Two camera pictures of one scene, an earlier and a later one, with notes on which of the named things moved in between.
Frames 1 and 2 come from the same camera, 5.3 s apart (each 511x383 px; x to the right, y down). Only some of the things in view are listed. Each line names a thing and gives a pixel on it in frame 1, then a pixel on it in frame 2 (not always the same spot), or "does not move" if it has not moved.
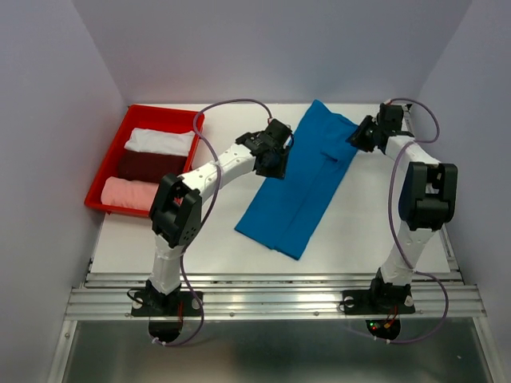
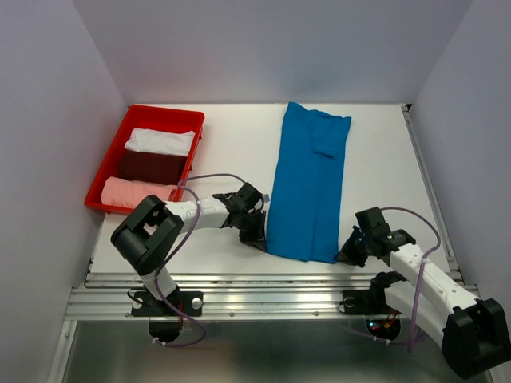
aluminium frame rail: [276, 296] does not move
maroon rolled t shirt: [136, 166] does not move
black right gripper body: [364, 136] -> [355, 250]
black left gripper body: [276, 167] -> [250, 227]
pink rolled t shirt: [135, 194] does not move
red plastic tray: [137, 116] does not move
